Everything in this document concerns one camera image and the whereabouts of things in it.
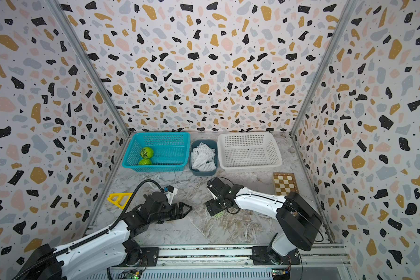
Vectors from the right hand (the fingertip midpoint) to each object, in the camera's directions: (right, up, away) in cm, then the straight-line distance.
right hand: (214, 207), depth 85 cm
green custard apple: (-40, +26, +18) cm, 51 cm away
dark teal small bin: (-2, +32, +23) cm, 39 cm away
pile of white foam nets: (-7, +23, +12) cm, 27 cm away
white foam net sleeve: (+3, 0, -11) cm, 11 cm away
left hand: (-11, +1, -5) cm, 12 cm away
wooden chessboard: (+38, +10, +10) cm, 41 cm away
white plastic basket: (+16, +26, +28) cm, 42 cm away
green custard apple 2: (-40, +21, +14) cm, 47 cm away
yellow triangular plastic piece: (-49, +2, +5) cm, 49 cm away
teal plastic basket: (-33, +26, +28) cm, 50 cm away
